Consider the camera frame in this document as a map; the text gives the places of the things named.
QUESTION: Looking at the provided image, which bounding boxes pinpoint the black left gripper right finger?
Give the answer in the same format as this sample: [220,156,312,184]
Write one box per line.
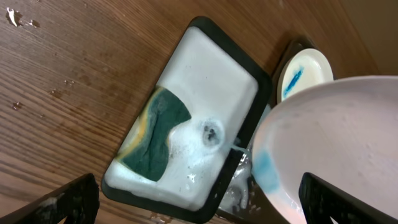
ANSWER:
[298,172,397,224]

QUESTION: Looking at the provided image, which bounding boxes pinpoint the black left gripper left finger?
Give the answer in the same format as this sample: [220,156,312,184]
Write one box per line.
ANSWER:
[1,173,100,224]

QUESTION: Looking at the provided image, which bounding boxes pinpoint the white plate large blue smear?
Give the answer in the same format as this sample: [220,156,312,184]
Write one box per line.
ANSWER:
[252,76,397,223]

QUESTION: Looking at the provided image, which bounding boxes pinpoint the green yellow sponge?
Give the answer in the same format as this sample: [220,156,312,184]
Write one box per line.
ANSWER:
[116,87,191,182]

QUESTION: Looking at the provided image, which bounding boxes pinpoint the white plate two blue marks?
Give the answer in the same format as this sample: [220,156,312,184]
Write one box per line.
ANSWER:
[276,49,334,103]

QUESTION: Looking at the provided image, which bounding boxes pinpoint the dark brown serving tray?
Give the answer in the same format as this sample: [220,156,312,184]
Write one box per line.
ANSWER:
[216,36,316,224]

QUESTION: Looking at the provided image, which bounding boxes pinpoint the black rimmed water tray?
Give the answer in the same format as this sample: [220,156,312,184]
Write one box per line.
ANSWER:
[101,16,272,223]

